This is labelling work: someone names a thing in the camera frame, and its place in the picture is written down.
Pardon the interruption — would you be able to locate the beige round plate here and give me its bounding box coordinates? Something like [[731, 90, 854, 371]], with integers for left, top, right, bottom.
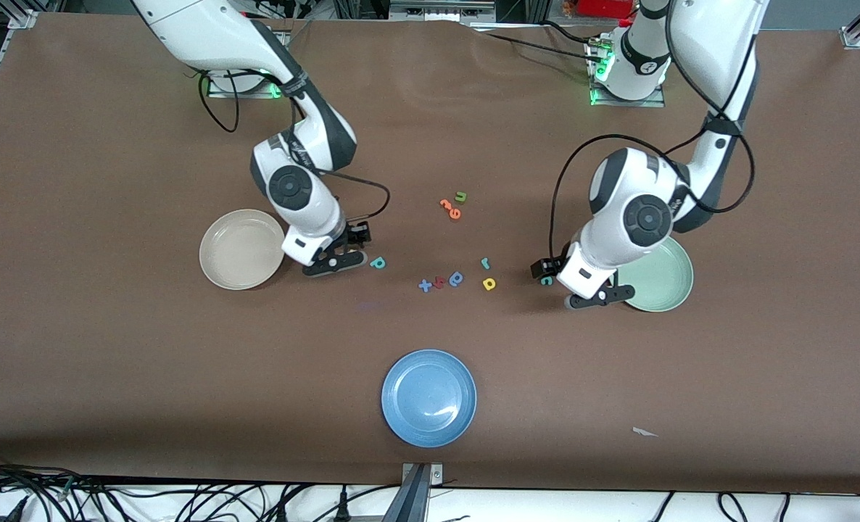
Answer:
[[199, 209, 286, 291]]

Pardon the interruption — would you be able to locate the green round plate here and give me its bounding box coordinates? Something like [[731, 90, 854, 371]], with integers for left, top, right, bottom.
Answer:
[[619, 236, 695, 313]]

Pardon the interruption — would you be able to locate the blue round plate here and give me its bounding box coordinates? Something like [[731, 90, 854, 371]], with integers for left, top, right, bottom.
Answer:
[[381, 349, 478, 449]]

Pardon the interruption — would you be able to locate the grey metal box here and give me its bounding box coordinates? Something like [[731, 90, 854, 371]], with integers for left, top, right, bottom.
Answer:
[[389, 0, 497, 22]]

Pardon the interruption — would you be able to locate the red background object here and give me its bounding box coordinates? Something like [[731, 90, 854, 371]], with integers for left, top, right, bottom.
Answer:
[[574, 0, 637, 19]]

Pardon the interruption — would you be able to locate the grey metal beam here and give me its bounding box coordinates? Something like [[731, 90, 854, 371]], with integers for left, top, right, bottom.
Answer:
[[381, 464, 431, 522]]

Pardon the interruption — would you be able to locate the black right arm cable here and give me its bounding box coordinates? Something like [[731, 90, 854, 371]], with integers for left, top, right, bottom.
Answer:
[[198, 69, 391, 224]]

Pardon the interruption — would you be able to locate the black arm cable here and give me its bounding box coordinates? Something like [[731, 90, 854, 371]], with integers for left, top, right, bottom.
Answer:
[[198, 69, 391, 224], [550, 0, 757, 265]]

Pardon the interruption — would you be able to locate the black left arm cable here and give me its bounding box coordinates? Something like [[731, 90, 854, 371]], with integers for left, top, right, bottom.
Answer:
[[550, 0, 757, 265]]

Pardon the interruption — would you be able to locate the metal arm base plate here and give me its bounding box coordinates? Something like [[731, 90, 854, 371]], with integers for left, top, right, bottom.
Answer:
[[588, 36, 666, 108], [207, 69, 287, 99]]

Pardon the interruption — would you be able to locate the black base cable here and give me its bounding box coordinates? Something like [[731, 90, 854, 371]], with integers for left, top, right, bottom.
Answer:
[[542, 20, 605, 46], [466, 25, 608, 66]]

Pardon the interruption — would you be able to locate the silver table edge bracket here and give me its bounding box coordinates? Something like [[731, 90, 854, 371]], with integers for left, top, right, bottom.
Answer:
[[402, 463, 444, 485]]

